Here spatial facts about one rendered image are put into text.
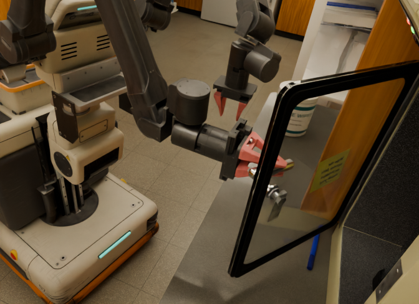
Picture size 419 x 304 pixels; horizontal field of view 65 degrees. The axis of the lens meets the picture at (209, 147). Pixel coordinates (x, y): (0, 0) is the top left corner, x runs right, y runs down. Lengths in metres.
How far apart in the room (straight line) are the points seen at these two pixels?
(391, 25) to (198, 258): 0.58
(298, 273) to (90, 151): 0.80
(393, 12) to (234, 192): 0.53
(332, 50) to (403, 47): 1.06
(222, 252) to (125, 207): 1.03
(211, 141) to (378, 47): 0.35
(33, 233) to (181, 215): 0.82
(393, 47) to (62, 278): 1.37
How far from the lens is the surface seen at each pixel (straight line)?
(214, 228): 0.79
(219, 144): 0.56
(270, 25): 0.81
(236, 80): 0.82
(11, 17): 0.85
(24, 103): 1.43
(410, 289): 0.48
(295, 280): 0.76
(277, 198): 0.51
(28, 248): 1.65
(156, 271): 1.83
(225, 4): 5.53
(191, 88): 0.55
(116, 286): 1.79
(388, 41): 0.69
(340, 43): 1.72
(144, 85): 0.59
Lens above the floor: 1.55
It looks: 36 degrees down
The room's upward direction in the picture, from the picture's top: 9 degrees clockwise
